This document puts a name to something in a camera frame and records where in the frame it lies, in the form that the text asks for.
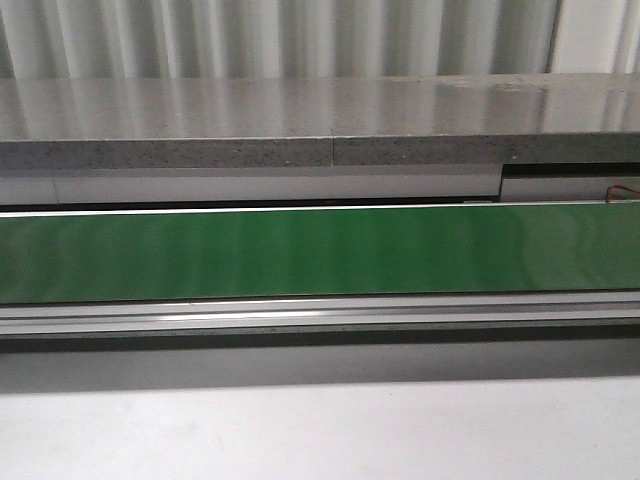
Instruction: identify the aluminium conveyor frame rail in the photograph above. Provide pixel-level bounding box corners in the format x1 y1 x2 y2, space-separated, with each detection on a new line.
1 291 639 338

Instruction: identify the grey stone counter slab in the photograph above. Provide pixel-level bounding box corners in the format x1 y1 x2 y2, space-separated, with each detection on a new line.
1 74 639 171

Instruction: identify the green conveyor belt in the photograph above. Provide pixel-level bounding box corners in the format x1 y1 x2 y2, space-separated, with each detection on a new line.
1 202 639 304

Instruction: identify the white pleated curtain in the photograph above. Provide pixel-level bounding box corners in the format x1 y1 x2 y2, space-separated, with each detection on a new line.
1 1 639 79

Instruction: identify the red wire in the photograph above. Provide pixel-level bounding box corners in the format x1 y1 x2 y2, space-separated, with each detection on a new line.
602 185 640 204

